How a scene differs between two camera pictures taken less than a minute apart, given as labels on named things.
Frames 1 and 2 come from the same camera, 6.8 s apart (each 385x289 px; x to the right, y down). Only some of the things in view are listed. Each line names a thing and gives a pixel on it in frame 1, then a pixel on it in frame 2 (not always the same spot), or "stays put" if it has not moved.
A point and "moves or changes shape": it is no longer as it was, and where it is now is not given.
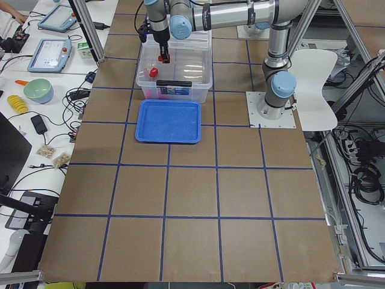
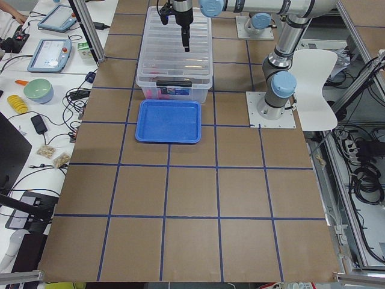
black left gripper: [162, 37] → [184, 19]
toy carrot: [21, 82] stays put
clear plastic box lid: [197, 40] moves or changes shape
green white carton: [84, 51] stays put
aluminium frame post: [82, 13] stays put
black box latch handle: [174, 83] stays put
